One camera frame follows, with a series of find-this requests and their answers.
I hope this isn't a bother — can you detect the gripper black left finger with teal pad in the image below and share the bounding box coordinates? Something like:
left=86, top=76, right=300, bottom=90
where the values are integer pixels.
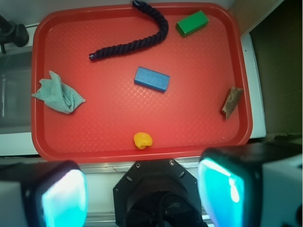
left=0, top=161, right=88, bottom=227

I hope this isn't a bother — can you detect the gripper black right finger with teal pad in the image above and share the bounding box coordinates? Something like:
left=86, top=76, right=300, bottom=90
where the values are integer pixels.
left=197, top=142, right=303, bottom=227

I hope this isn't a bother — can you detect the light blue cloth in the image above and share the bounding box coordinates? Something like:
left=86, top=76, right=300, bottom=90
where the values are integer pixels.
left=31, top=71, right=86, bottom=114

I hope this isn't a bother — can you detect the brown bark piece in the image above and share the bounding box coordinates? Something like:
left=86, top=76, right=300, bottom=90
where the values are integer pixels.
left=222, top=87, right=244, bottom=120

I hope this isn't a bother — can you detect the yellow rubber duck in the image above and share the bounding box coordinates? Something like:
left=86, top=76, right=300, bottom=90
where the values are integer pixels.
left=133, top=132, right=153, bottom=150

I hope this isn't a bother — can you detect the red plastic tray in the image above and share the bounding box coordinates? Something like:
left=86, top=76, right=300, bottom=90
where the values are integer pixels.
left=31, top=2, right=252, bottom=163

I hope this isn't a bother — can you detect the blue wooden block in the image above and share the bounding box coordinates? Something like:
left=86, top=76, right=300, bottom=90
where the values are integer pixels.
left=134, top=67, right=170, bottom=93

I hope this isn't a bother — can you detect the grey toy sink basin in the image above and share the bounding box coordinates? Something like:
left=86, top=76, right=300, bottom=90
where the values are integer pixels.
left=0, top=47, right=32, bottom=134

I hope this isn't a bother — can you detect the green wooden block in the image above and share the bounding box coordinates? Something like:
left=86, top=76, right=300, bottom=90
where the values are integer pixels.
left=176, top=10, right=209, bottom=37

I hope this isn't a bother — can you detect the grey toy faucet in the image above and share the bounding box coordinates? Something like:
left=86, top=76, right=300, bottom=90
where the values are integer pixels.
left=0, top=16, right=29, bottom=54

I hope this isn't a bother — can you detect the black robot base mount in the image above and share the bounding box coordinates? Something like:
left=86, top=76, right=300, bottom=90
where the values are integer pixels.
left=113, top=159, right=207, bottom=227

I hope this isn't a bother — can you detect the dark blue twisted rope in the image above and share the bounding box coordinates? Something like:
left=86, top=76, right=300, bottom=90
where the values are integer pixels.
left=89, top=0, right=169, bottom=62

